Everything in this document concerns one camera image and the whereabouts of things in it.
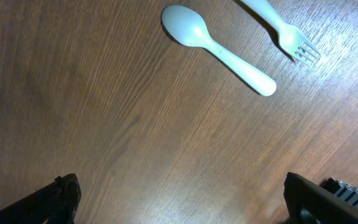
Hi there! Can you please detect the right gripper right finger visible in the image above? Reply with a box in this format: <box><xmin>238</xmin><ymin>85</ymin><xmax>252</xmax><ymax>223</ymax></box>
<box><xmin>284</xmin><ymin>172</ymin><xmax>358</xmax><ymax>223</ymax></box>

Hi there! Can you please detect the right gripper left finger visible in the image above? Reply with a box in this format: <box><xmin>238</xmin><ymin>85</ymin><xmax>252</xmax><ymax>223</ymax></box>
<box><xmin>0</xmin><ymin>174</ymin><xmax>81</xmax><ymax>224</ymax></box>

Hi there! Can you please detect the blue striped connector block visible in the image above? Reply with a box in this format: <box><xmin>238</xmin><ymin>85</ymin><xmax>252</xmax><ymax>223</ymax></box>
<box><xmin>326</xmin><ymin>178</ymin><xmax>358</xmax><ymax>208</ymax></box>

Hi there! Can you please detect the white plastic fork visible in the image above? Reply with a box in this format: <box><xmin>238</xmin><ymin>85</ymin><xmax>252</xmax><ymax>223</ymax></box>
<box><xmin>241</xmin><ymin>0</ymin><xmax>321</xmax><ymax>66</ymax></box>

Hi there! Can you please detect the white plastic spoon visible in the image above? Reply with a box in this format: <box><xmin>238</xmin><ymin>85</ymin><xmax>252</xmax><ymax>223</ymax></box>
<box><xmin>162</xmin><ymin>5</ymin><xmax>277</xmax><ymax>96</ymax></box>

